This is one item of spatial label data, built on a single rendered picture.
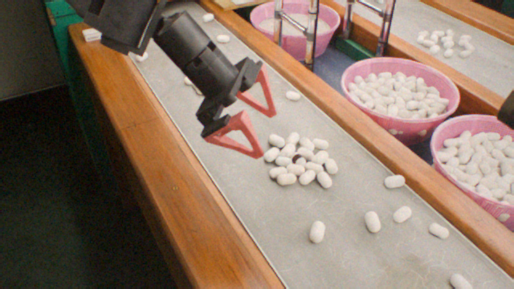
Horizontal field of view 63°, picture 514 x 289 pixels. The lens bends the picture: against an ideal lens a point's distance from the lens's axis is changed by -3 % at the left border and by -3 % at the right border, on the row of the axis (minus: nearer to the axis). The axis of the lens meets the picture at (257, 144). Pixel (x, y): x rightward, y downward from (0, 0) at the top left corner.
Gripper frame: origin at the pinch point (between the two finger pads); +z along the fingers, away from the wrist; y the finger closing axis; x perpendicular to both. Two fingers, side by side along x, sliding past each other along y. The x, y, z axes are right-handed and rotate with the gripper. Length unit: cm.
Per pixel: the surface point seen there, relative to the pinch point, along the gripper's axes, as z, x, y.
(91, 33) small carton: -27, -52, -48
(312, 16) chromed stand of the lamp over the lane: 2.4, 0.1, -46.1
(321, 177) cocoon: 17.5, -2.9, -8.4
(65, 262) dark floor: 21, -117, -25
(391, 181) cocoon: 25.1, 6.6, -10.0
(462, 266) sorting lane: 33.5, 13.8, 4.6
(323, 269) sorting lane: 20.3, -2.3, 9.3
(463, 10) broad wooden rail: 40, 26, -94
